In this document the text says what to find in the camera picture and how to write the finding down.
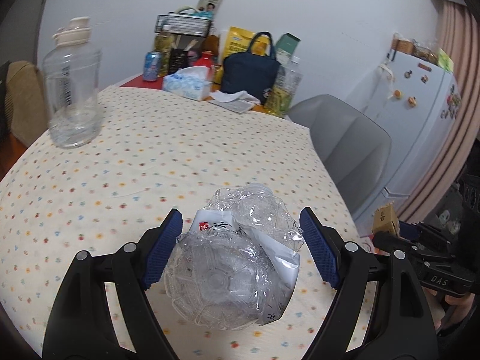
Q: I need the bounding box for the person's right hand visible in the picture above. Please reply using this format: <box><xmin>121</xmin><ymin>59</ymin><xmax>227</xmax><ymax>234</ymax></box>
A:
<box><xmin>423</xmin><ymin>288</ymin><xmax>475</xmax><ymax>332</ymax></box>

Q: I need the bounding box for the pink curtain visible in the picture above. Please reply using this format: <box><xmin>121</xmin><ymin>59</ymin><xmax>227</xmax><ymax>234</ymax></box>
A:
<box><xmin>397</xmin><ymin>1</ymin><xmax>479</xmax><ymax>222</ymax></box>

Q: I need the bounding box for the glass jar with yellow contents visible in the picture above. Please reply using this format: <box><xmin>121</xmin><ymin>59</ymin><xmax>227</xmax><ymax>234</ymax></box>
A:
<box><xmin>154</xmin><ymin>24</ymin><xmax>174</xmax><ymax>77</ymax></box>

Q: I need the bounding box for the blue tissue pack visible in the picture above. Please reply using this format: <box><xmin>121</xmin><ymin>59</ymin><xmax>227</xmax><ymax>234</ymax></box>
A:
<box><xmin>162</xmin><ymin>66</ymin><xmax>212</xmax><ymax>101</ymax></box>

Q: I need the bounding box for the white refrigerator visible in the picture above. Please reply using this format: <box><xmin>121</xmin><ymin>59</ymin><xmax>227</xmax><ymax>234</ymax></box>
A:
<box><xmin>352</xmin><ymin>50</ymin><xmax>456</xmax><ymax>234</ymax></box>

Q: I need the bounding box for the crushed clear plastic bottle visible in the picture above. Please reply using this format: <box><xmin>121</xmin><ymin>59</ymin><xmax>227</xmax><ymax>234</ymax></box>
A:
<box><xmin>163</xmin><ymin>183</ymin><xmax>304</xmax><ymax>331</ymax></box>

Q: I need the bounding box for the white cloth on table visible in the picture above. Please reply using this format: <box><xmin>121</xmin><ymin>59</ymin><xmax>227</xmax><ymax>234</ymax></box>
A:
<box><xmin>210</xmin><ymin>90</ymin><xmax>261</xmax><ymax>104</ymax></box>

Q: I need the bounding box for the green tall box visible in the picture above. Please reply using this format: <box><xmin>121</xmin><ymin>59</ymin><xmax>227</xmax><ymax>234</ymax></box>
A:
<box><xmin>275</xmin><ymin>33</ymin><xmax>300</xmax><ymax>65</ymax></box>

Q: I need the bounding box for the hanging plastic bag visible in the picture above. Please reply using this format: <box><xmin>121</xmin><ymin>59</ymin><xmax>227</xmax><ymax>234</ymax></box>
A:
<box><xmin>360</xmin><ymin>62</ymin><xmax>395</xmax><ymax>112</ymax></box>

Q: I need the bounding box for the clear bottle with herbs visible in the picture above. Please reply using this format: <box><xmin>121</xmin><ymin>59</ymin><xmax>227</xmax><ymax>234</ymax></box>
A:
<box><xmin>264</xmin><ymin>56</ymin><xmax>303</xmax><ymax>117</ymax></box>

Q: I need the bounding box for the grey chair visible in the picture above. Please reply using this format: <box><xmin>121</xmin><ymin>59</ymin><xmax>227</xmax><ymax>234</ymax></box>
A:
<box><xmin>287</xmin><ymin>94</ymin><xmax>391</xmax><ymax>219</ymax></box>

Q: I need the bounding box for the large clear water jug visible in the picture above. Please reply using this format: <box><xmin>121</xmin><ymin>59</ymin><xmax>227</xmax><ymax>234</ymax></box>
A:
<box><xmin>41</xmin><ymin>16</ymin><xmax>103</xmax><ymax>149</ymax></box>

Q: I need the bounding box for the small brown cardboard box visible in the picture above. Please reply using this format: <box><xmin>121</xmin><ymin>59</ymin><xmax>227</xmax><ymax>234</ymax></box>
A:
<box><xmin>372</xmin><ymin>203</ymin><xmax>400</xmax><ymax>236</ymax></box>

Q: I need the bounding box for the wire mesh basket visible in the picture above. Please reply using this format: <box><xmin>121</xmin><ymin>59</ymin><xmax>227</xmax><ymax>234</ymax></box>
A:
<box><xmin>154</xmin><ymin>13</ymin><xmax>212</xmax><ymax>38</ymax></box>

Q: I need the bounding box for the dotted cream tablecloth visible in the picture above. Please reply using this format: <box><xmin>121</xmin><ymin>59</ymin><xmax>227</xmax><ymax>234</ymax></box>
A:
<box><xmin>1</xmin><ymin>86</ymin><xmax>358</xmax><ymax>352</ymax></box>

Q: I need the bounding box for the yellow snack bag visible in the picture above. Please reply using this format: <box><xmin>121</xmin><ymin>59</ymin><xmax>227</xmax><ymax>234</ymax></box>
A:
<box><xmin>222</xmin><ymin>27</ymin><xmax>270</xmax><ymax>59</ymax></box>

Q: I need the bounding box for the blue soda can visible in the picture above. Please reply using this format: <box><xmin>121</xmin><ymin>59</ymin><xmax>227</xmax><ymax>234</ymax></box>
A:
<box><xmin>142</xmin><ymin>51</ymin><xmax>161</xmax><ymax>82</ymax></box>

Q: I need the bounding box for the navy lunch bag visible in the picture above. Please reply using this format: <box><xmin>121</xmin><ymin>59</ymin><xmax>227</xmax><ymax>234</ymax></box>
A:
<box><xmin>220</xmin><ymin>32</ymin><xmax>281</xmax><ymax>105</ymax></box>

